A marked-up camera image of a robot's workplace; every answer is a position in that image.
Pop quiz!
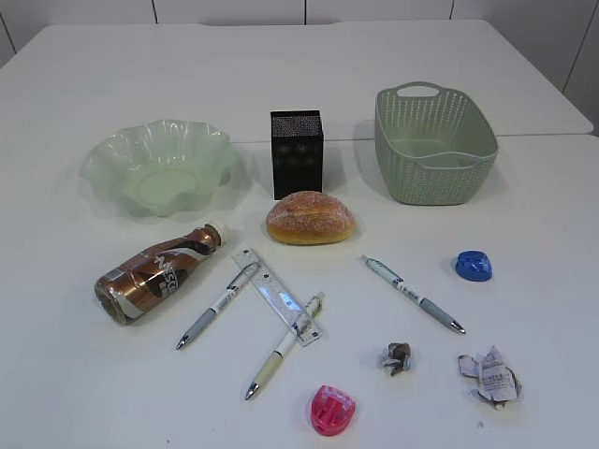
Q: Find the sugared bread roll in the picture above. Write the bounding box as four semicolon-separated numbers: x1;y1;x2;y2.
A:
266;191;357;245

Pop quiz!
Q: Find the small dark paper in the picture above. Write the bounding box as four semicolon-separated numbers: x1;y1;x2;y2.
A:
379;342;412;377

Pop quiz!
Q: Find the brown coffee drink bottle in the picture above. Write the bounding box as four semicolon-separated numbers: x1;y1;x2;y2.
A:
94;220;230;325

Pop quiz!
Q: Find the large white paper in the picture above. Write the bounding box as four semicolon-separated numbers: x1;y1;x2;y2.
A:
458;346;521;410

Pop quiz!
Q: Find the cream grip pen middle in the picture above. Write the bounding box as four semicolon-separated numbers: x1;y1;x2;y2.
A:
244;292;325;401

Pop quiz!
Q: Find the grey grip pen left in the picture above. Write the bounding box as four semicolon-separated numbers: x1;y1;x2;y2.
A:
175;262;260;351

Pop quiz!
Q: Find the black mesh pen holder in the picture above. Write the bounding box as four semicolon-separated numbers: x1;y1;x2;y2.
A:
270;110;324;200

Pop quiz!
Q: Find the blue grey pen right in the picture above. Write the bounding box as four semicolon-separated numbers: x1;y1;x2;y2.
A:
360;254;466;335

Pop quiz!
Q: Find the green wavy glass plate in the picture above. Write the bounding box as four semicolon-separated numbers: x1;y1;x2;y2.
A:
80;119;239;217

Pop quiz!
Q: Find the green plastic woven basket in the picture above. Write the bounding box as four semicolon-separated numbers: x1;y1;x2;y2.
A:
374;81;499;206

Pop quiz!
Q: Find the blue pencil sharpener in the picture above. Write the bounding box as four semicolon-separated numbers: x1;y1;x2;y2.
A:
455;250;493;282

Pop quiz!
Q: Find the pink pencil sharpener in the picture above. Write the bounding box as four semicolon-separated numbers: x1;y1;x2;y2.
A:
310;384;357;437

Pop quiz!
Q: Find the clear plastic ruler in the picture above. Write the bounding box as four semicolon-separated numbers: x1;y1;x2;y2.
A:
232;248;322;347

